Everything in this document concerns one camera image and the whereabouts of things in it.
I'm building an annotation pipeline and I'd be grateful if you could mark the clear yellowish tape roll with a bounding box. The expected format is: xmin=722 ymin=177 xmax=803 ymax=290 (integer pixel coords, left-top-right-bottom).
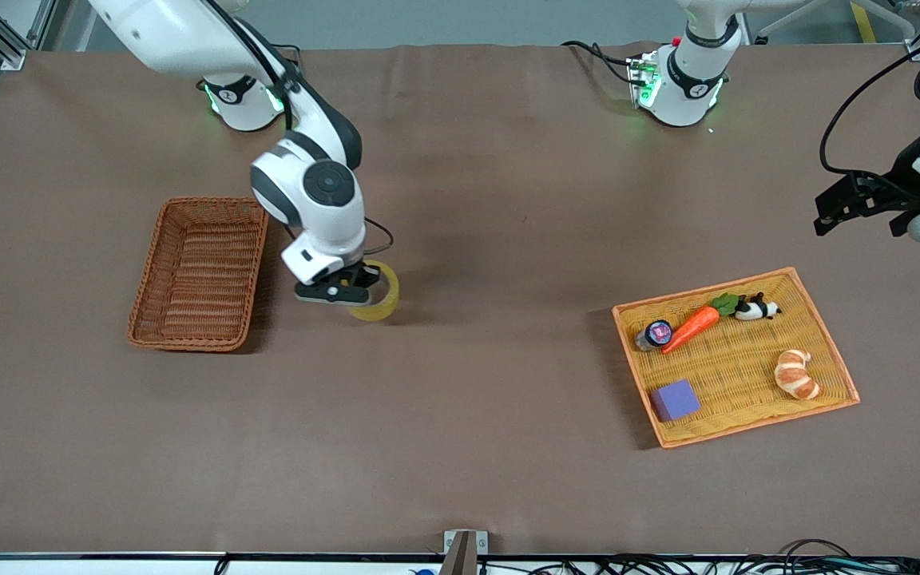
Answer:
xmin=346 ymin=260 xmax=402 ymax=323

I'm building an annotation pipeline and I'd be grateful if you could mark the brown wicker basket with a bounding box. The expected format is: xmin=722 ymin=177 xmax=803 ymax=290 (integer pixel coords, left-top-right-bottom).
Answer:
xmin=126 ymin=196 xmax=270 ymax=353

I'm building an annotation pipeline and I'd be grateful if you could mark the orange yellow wicker tray basket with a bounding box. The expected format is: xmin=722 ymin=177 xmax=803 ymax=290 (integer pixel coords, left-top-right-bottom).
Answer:
xmin=612 ymin=267 xmax=861 ymax=450

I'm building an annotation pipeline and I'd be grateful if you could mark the brown table cover sheet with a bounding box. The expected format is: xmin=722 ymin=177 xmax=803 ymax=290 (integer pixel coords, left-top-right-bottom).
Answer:
xmin=0 ymin=42 xmax=920 ymax=557

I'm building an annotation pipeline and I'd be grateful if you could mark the black white panda toy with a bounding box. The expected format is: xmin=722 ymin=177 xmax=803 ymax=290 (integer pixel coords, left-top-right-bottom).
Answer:
xmin=734 ymin=293 xmax=783 ymax=322

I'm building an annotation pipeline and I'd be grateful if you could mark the toy croissant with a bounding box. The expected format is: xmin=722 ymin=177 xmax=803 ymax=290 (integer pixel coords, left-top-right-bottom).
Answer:
xmin=774 ymin=349 xmax=822 ymax=401

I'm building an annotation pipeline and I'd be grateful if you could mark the orange toy carrot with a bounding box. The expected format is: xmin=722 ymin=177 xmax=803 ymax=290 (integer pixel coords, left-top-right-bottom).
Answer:
xmin=661 ymin=293 xmax=742 ymax=355

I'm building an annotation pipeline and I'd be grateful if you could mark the small jar with purple lid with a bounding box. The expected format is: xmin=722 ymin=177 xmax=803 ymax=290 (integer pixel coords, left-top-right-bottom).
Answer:
xmin=635 ymin=319 xmax=674 ymax=352

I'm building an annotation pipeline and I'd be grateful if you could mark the left base connector plate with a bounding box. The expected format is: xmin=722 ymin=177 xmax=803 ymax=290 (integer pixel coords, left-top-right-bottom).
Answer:
xmin=627 ymin=54 xmax=662 ymax=110

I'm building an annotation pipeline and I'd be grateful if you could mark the purple block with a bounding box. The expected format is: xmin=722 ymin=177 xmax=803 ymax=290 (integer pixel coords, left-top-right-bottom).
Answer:
xmin=650 ymin=379 xmax=702 ymax=422

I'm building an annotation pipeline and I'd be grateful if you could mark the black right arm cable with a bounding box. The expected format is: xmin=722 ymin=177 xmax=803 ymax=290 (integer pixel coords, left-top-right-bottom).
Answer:
xmin=363 ymin=216 xmax=395 ymax=256

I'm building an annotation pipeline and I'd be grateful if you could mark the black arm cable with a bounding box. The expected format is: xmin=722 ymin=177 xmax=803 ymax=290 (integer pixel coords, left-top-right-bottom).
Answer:
xmin=363 ymin=216 xmax=395 ymax=256
xmin=819 ymin=22 xmax=920 ymax=178

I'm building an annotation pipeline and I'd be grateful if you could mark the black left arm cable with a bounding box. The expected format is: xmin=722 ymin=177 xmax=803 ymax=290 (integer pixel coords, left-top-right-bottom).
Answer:
xmin=819 ymin=22 xmax=920 ymax=178

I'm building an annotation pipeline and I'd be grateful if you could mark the metal table edge bracket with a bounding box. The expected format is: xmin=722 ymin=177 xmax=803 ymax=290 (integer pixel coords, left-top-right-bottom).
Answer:
xmin=443 ymin=529 xmax=489 ymax=575

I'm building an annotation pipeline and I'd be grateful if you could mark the brown post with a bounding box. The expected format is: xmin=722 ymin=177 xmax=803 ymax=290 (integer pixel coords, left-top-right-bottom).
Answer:
xmin=438 ymin=533 xmax=478 ymax=575

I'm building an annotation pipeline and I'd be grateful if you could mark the black left base cable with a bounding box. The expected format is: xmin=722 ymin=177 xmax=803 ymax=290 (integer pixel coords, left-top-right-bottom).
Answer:
xmin=561 ymin=39 xmax=636 ymax=85

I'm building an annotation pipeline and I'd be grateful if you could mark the white table edge rail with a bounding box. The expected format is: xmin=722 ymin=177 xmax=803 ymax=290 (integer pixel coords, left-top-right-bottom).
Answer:
xmin=0 ymin=553 xmax=920 ymax=575

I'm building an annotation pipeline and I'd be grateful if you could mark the black cable bundle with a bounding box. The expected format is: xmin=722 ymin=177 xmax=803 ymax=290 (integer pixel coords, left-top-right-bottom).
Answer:
xmin=212 ymin=540 xmax=920 ymax=575

